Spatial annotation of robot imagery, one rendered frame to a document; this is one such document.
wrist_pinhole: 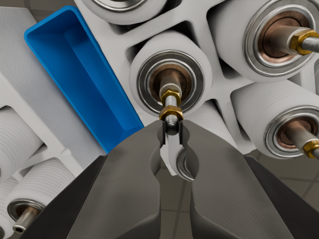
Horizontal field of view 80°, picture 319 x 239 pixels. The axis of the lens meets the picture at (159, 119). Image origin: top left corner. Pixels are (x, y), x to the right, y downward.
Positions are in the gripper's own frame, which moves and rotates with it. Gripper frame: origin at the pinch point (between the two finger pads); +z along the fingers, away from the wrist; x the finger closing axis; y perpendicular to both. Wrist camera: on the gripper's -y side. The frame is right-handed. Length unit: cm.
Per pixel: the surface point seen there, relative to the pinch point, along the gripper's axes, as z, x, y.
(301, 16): 9.7, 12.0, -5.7
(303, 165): 35, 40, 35
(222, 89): 17.0, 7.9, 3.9
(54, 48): 28.6, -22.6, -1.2
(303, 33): 6.1, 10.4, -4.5
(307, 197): 35, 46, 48
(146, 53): 10.0, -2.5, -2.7
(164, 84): 7.4, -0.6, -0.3
